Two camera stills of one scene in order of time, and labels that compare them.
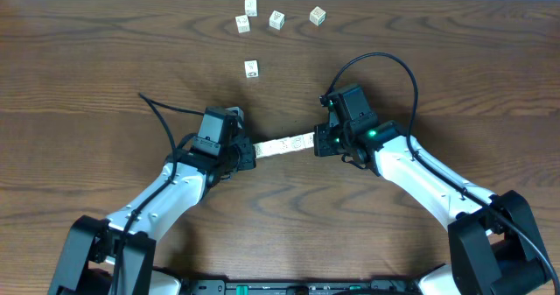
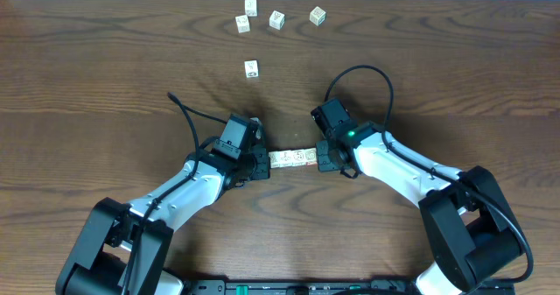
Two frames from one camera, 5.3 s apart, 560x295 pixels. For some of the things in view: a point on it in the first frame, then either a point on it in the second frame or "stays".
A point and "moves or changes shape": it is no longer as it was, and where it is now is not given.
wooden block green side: [265, 149] moves or changes shape
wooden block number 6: [318, 16] stays
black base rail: [399, 287] stays
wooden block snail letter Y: [297, 143] -> [308, 157]
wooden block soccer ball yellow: [251, 68] stays
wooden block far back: [251, 8] stays
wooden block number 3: [276, 19] stays
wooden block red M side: [242, 24] stays
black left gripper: [245, 156] -> [261, 164]
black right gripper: [320, 146] -> [323, 161]
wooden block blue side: [271, 147] -> [287, 158]
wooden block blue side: [285, 144] -> [298, 158]
